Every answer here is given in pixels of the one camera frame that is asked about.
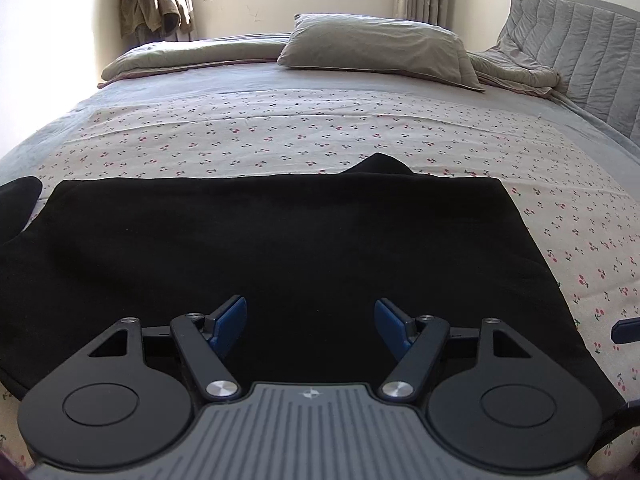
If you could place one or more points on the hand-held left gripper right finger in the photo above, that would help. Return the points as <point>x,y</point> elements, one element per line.
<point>390,327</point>

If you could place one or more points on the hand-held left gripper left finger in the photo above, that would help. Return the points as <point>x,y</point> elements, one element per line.
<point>231,322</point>

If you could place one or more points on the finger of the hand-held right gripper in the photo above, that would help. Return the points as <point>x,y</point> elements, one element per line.
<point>627,331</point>

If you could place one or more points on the black pants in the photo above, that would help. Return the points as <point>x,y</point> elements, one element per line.
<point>300,240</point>

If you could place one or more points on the cherry print cloth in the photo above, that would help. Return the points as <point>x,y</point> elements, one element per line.
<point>300,125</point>

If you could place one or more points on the bed with grey sheet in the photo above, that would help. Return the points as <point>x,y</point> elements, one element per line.
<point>165,79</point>

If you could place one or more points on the folded grey quilt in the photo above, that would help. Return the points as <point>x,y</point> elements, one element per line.
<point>200,55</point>

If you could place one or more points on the crumpled grey quilt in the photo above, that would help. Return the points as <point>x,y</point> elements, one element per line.
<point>515,75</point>

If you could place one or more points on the grey pillow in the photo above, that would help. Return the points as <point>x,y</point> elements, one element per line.
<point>370,45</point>

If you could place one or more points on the grey padded headboard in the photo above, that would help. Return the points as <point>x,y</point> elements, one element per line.
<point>575,45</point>

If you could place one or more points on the hanging khaki jackets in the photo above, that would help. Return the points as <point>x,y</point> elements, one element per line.
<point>150,0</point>

